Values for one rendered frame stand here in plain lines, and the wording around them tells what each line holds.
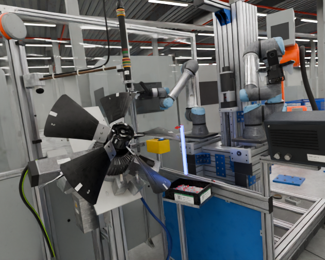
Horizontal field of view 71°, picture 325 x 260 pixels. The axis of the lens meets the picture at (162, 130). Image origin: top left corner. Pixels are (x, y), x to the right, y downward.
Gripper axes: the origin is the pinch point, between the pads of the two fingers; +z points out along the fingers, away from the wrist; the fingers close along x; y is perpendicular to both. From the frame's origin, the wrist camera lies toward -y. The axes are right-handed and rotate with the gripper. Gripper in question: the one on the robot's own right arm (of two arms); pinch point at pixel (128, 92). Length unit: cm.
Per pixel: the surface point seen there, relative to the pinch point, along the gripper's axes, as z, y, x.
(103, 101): 21, 0, -54
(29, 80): 62, -16, -43
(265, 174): -47, 33, -114
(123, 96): 9, -2, -58
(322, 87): -896, 103, 593
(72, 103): 36, -3, -76
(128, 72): 7, -16, -74
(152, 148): -9, 39, -39
